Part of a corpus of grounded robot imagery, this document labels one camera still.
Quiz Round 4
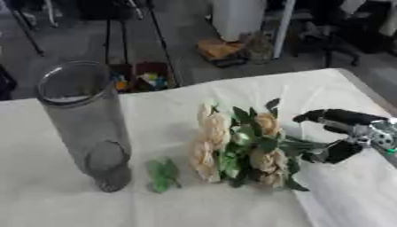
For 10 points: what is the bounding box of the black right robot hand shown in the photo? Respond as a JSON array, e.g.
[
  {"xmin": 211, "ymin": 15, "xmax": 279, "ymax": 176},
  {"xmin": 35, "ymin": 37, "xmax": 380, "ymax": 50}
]
[{"xmin": 292, "ymin": 108, "xmax": 391, "ymax": 165}]

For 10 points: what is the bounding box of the cream artificial flower bouquet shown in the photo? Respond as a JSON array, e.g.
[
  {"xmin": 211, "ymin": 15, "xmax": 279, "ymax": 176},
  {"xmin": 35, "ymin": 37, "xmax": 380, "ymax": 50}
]
[{"xmin": 187, "ymin": 98, "xmax": 332, "ymax": 192}]

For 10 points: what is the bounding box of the tall grey glass vase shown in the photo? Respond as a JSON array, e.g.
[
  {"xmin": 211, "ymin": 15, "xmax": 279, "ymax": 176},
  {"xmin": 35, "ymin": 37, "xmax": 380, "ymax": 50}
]
[{"xmin": 34, "ymin": 60, "xmax": 134, "ymax": 193}]

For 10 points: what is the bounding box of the black office chair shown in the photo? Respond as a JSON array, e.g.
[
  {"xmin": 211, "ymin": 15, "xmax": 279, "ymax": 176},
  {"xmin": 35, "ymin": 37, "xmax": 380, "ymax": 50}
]
[{"xmin": 292, "ymin": 0, "xmax": 393, "ymax": 67}]

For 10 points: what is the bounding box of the white table leg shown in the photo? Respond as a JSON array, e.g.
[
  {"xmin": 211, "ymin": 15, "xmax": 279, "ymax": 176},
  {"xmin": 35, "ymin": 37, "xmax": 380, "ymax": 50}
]
[{"xmin": 271, "ymin": 0, "xmax": 298, "ymax": 59}]

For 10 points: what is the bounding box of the tan cardboard box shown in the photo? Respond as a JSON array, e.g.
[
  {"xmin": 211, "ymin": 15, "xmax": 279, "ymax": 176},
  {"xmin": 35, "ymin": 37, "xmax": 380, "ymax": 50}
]
[{"xmin": 197, "ymin": 36, "xmax": 248, "ymax": 68}]

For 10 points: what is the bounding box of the white cylindrical bin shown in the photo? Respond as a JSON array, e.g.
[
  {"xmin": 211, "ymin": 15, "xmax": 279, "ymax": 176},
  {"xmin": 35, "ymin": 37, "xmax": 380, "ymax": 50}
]
[{"xmin": 211, "ymin": 0, "xmax": 269, "ymax": 43}]

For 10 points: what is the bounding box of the loose green leaf sprig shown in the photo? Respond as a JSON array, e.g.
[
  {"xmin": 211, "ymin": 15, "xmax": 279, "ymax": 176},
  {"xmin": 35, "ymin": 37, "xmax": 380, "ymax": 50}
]
[{"xmin": 145, "ymin": 158, "xmax": 183, "ymax": 194}]

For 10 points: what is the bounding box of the box of colourful items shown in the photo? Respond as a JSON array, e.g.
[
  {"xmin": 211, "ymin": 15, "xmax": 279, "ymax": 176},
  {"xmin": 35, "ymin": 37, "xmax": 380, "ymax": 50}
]
[{"xmin": 108, "ymin": 61, "xmax": 179, "ymax": 93}]

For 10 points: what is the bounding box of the black tripod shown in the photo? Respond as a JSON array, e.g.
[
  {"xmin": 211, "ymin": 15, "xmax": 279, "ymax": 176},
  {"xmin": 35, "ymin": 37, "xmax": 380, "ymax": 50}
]
[{"xmin": 102, "ymin": 0, "xmax": 182, "ymax": 89}]

